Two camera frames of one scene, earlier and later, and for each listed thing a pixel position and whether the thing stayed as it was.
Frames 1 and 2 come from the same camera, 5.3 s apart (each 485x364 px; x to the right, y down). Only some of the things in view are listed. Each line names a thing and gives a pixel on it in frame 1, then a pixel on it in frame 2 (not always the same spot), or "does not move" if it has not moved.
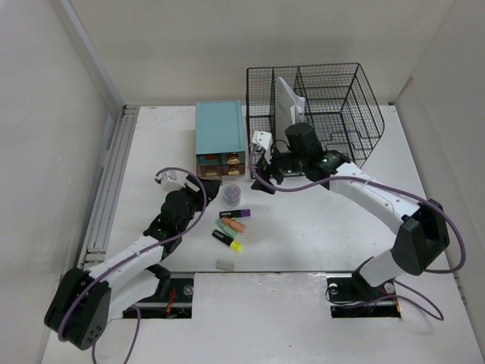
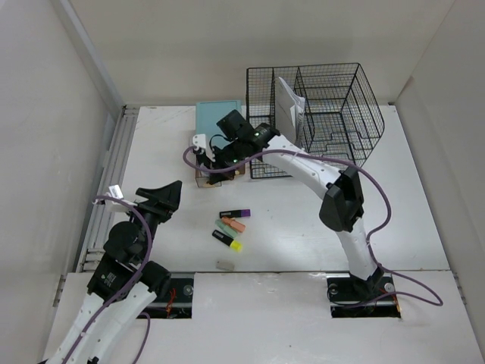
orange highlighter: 233,223 does not move
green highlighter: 229,231 does not move
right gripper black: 263,174 → 219,170
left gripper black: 211,187 → 167,199
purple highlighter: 237,213 does not move
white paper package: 289,108 does not move
